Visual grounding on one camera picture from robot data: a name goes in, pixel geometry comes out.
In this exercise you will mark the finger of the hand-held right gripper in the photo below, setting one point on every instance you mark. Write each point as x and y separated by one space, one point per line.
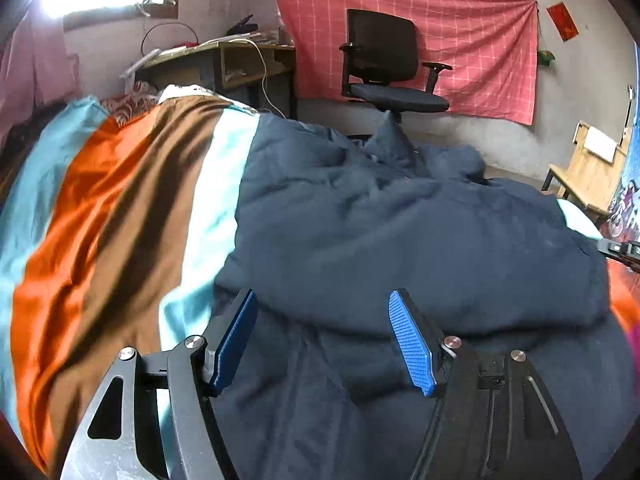
622 250

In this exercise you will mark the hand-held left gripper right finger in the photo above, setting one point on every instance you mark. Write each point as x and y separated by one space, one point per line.
415 345

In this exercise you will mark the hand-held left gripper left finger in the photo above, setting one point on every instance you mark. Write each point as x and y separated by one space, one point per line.
235 340

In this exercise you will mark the navy padded jacket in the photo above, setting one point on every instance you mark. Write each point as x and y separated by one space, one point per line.
375 220

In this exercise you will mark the blue printed curtain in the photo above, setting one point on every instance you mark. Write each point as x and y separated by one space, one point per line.
625 200

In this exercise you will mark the wooden chair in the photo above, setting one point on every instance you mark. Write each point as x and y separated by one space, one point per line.
585 175

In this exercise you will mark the white paper sheet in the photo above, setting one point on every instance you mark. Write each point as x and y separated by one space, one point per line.
601 144

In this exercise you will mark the striped bed sheet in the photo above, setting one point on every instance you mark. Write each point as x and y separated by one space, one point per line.
100 210

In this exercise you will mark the floral patterned cloth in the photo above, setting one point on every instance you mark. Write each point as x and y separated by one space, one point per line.
132 106

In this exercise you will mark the wooden desk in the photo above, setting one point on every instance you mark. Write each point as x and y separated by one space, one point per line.
200 62

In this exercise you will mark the dark cloth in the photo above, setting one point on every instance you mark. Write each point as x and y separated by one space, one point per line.
30 130

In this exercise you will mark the black office chair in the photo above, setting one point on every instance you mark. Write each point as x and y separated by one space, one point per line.
382 45

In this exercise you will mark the stack of books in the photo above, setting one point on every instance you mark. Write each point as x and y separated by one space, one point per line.
250 37

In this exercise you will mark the black stapler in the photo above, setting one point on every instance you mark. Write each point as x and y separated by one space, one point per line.
241 25

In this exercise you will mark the pink hanging garment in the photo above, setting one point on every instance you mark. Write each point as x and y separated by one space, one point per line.
35 65

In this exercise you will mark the green wall ornament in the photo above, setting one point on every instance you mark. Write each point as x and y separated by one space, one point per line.
546 58

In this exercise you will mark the red wall envelope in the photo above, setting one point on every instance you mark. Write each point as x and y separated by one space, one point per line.
562 21

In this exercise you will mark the pink checked wall cloth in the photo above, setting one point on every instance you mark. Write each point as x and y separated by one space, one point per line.
475 35

